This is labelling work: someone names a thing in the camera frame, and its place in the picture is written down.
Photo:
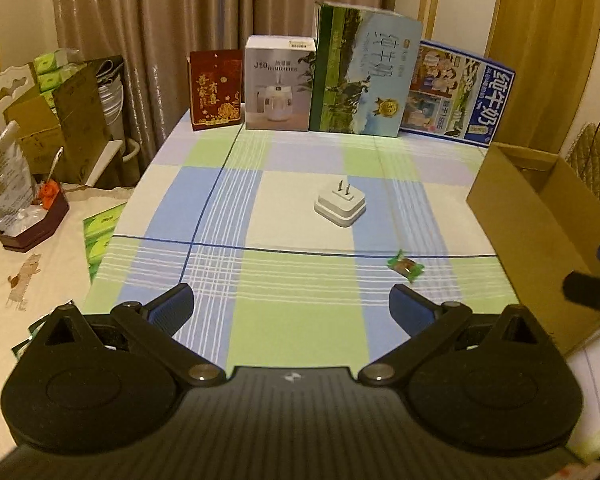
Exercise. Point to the silver foil bag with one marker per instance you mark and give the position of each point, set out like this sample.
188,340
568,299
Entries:
17,187

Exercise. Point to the wooden door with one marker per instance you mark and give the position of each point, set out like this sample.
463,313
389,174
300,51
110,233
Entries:
551,45

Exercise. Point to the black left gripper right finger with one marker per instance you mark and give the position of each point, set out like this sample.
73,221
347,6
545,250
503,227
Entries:
432,330

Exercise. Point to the green milk carton box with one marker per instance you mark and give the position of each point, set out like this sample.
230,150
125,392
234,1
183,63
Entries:
365,60

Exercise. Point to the quilted beige chair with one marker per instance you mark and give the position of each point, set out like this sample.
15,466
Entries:
584,157

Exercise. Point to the checkered tablecloth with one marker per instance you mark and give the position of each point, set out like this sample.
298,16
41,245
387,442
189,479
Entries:
230,212

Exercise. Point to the white carved chair back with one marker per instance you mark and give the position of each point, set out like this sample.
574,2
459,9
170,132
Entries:
16,83

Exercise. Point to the green wrapped candy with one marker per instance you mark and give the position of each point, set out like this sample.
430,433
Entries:
405,266

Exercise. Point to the stacked green tissue packs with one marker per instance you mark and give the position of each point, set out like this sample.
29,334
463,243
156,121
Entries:
54,68

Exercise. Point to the red gift box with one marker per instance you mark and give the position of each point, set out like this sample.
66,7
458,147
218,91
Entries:
215,88

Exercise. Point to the brown cardboard storage box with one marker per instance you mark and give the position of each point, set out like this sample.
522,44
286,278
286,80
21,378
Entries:
76,127

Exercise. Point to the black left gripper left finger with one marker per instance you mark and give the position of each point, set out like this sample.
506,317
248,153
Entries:
150,328

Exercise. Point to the brown curtain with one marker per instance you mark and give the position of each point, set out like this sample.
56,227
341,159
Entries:
155,37

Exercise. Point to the white humidifier box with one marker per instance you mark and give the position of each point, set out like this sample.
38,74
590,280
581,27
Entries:
278,82

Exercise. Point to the open cardboard box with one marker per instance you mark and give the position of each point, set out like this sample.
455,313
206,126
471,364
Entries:
544,223

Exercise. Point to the blue milk carton box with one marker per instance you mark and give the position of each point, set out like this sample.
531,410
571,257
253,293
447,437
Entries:
456,95

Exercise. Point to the white power adapter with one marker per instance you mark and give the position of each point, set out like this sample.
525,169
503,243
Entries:
340,202

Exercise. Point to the green tissue pack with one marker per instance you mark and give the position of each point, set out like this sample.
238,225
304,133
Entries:
97,231

